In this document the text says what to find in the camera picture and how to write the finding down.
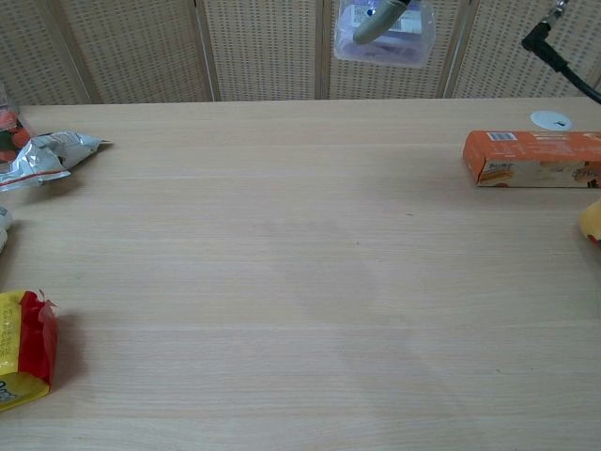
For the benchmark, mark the small purple plastic packet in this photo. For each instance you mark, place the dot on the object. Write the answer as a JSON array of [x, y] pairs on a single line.
[[399, 40]]

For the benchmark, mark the red fruit print snack bag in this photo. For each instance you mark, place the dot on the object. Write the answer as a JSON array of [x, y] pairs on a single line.
[[10, 134]]

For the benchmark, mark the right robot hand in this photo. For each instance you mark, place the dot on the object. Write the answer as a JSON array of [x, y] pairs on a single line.
[[378, 19]]

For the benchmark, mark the silver foil snack bag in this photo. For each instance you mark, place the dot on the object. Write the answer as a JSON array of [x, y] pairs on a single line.
[[40, 157]]

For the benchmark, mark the yellow plastic package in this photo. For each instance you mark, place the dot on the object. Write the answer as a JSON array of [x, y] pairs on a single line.
[[592, 225]]

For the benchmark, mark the yellow and red snack bag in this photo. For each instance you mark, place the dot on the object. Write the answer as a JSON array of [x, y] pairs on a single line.
[[23, 347]]

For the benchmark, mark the white package with label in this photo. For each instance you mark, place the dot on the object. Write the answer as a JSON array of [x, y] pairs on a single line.
[[3, 228]]

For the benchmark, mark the perforated folding screen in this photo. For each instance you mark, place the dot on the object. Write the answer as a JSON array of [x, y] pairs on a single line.
[[263, 49]]

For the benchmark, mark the orange cardboard food box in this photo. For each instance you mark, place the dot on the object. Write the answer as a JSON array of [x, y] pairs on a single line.
[[526, 157]]

